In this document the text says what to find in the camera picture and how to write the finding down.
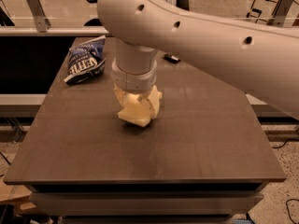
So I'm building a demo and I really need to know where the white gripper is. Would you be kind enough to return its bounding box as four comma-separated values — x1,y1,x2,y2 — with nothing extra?
111,59,163,119

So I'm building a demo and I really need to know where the wheeled metal cart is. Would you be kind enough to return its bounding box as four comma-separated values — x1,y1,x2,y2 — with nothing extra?
246,0,282,24

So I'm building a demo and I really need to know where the brown wooden table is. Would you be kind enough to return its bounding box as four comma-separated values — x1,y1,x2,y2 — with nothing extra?
3,36,288,224

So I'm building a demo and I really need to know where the left metal railing bracket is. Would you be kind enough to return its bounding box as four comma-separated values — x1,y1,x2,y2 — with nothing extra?
26,0,51,33

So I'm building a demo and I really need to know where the cardboard box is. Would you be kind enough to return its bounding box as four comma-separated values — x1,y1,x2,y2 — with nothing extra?
0,179,36,215

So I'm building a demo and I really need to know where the yellow sponge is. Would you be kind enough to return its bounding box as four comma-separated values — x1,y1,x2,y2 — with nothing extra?
118,93,152,127

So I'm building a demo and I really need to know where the blue kettle chips bag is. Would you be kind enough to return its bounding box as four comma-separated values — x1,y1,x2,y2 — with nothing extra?
64,35,106,85

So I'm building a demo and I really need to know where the black office chair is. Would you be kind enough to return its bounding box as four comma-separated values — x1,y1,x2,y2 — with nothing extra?
84,0,104,27

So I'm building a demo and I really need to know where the right metal railing bracket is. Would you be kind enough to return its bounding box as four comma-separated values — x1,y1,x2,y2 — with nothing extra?
266,0,297,28

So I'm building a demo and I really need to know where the metal railing bracket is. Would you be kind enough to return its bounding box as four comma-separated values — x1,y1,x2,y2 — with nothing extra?
26,0,51,33
266,0,297,28

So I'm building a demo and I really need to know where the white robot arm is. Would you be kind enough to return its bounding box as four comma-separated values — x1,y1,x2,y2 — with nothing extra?
98,0,299,119

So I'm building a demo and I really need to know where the black floor cable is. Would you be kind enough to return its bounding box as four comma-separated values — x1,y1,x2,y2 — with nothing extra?
272,138,299,224

